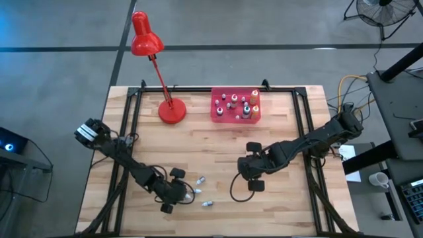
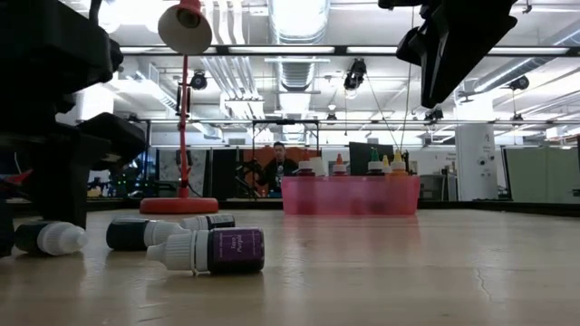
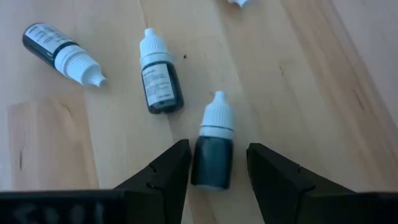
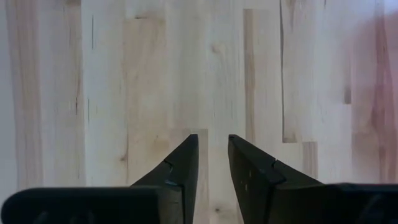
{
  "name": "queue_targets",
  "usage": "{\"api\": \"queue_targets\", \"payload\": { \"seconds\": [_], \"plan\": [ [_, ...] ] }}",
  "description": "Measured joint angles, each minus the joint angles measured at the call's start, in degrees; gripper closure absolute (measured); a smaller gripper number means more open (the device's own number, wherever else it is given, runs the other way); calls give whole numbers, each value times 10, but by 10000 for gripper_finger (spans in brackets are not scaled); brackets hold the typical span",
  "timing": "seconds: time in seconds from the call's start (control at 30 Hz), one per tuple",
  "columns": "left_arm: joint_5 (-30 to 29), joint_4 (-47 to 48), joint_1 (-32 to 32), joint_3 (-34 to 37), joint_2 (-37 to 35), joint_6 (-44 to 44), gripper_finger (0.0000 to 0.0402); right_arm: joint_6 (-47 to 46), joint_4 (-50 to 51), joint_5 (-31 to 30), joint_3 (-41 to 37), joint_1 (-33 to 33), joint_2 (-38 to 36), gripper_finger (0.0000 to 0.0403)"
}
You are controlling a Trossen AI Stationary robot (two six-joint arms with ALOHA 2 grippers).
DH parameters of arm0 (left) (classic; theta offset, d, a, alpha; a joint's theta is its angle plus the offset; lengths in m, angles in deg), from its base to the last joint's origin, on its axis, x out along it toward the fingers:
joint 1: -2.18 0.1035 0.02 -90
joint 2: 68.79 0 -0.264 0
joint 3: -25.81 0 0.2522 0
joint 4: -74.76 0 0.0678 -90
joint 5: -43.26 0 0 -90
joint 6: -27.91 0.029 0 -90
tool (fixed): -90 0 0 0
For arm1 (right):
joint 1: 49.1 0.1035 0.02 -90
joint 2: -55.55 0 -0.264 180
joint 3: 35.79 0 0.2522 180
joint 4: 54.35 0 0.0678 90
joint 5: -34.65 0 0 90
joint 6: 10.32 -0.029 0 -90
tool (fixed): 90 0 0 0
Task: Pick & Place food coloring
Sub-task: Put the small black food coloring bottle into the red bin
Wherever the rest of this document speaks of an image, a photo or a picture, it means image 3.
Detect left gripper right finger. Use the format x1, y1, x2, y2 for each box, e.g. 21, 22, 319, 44
246, 142, 358, 224

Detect small black coloring bottle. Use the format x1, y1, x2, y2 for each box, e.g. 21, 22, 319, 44
21, 22, 108, 88
139, 27, 185, 115

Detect small brown coloring bottle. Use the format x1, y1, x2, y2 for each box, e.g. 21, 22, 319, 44
225, 0, 252, 7

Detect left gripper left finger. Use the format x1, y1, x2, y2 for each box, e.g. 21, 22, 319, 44
113, 139, 193, 224

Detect small dark green coloring bottle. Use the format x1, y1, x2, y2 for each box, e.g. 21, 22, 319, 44
190, 90, 236, 191

